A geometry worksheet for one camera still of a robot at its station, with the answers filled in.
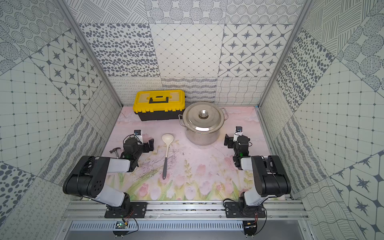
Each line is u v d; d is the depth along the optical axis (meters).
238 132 0.81
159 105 1.00
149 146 0.88
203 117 0.91
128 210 0.68
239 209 0.73
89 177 0.46
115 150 0.95
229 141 0.84
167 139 1.00
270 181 0.45
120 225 0.71
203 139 0.95
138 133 0.83
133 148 0.73
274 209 0.76
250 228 0.72
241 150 0.73
